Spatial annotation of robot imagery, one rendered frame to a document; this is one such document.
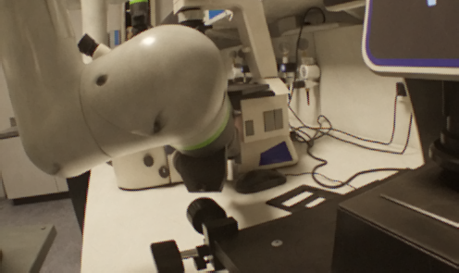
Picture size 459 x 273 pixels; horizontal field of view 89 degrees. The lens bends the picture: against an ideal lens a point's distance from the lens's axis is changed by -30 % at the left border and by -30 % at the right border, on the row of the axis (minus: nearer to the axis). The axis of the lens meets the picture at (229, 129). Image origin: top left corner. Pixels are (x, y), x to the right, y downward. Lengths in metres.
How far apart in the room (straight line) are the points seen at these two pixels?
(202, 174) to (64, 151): 0.20
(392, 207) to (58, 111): 0.27
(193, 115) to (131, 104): 0.05
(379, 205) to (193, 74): 0.17
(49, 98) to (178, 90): 0.13
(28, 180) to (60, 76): 2.78
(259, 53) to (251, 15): 0.11
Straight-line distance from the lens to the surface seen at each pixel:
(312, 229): 0.29
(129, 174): 0.72
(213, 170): 0.41
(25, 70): 0.31
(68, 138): 0.29
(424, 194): 0.21
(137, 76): 0.25
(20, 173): 3.06
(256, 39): 0.85
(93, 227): 0.59
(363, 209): 0.19
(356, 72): 1.08
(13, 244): 0.49
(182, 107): 0.25
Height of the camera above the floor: 1.00
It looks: 11 degrees down
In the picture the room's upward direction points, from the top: 5 degrees counter-clockwise
